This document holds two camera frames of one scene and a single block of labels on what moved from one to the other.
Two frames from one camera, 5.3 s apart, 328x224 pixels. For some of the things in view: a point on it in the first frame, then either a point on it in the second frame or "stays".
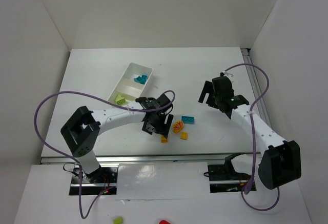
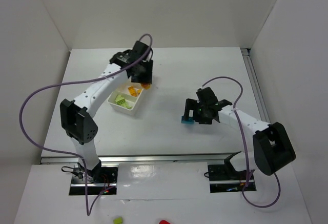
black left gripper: [159, 127] → [143, 75]
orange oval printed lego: [177, 126] → [146, 86]
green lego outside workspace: [119, 220] stays
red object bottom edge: [164, 222] stays
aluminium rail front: [157, 158] stays
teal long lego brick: [188, 119] stays
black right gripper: [209, 96] → [192, 109]
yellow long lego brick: [164, 140] → [132, 91]
